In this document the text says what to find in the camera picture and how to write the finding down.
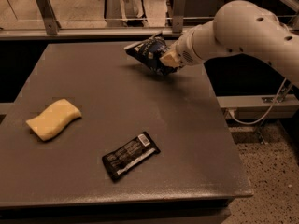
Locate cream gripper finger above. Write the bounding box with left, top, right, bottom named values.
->
left=160, top=50, right=180, bottom=68

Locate blue chip bag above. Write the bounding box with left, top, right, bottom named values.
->
left=124, top=33, right=178, bottom=76

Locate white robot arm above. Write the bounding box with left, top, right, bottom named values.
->
left=160, top=0, right=299, bottom=87

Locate yellow sponge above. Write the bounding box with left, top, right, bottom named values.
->
left=26, top=99, right=82, bottom=141

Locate black snack bar wrapper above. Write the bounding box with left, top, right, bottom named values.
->
left=102, top=132, right=161, bottom=182

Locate right metal rail bracket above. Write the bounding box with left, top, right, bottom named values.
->
left=172, top=0, right=186, bottom=33

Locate metal rail bracket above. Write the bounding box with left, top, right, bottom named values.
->
left=172, top=0, right=186, bottom=33
left=36, top=0, right=61, bottom=35

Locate horizontal metal rail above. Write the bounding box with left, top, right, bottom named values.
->
left=0, top=25, right=192, bottom=41

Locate white cable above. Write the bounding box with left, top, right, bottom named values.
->
left=228, top=77, right=289, bottom=126

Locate left metal rail bracket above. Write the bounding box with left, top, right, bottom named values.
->
left=36, top=0, right=61, bottom=35

